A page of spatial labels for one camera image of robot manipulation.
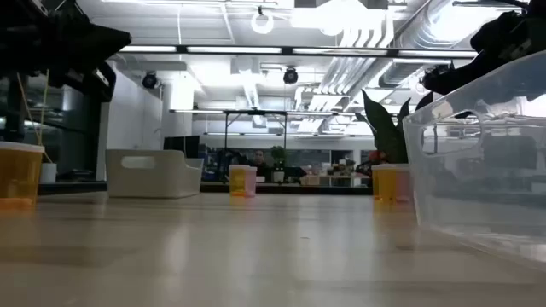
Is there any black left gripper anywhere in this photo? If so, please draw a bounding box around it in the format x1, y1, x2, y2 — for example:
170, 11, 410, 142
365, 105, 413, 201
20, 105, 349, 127
83, 62, 118, 102

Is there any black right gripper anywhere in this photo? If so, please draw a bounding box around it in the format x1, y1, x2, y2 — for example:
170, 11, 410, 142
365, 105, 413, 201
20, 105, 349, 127
420, 57, 483, 97

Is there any white plastic bin with handle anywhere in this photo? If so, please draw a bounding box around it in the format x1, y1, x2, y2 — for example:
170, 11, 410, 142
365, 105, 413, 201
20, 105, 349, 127
105, 148, 205, 200

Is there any pink medicine bottle white cap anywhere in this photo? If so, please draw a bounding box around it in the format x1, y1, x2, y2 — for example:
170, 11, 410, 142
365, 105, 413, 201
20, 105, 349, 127
395, 165, 413, 203
246, 165, 258, 198

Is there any clear plastic bin with handle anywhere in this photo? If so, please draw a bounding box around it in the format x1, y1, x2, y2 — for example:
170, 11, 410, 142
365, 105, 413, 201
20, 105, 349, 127
402, 49, 546, 272

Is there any yellow cup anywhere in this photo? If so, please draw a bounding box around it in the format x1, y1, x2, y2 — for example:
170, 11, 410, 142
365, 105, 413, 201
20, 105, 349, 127
229, 165, 251, 198

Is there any large dark green leafy plant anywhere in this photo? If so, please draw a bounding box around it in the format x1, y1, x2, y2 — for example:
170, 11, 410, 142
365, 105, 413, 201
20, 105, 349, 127
355, 89, 434, 165

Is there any small white cup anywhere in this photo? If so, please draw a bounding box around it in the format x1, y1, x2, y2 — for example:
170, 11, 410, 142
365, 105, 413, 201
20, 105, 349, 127
39, 162, 58, 185

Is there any red object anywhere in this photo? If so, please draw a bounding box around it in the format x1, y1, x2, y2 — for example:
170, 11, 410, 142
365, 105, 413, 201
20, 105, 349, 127
367, 149, 387, 166

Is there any person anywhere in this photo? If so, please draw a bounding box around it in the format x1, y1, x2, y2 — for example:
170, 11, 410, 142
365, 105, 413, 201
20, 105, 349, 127
250, 148, 272, 183

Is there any small green plant white pot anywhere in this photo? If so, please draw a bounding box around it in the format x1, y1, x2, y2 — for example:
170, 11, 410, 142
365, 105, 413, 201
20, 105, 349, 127
270, 145, 288, 184

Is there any black metal frame stand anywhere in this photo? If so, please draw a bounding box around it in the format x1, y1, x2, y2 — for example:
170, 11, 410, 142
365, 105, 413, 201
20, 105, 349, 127
221, 109, 289, 183

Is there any long black ceiling light rail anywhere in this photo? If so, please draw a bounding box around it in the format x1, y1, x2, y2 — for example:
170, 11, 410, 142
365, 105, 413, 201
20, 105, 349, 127
119, 43, 479, 60

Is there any white ring lamp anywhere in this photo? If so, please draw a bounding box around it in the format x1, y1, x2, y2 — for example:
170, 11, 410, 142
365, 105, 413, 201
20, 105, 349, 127
250, 5, 275, 36

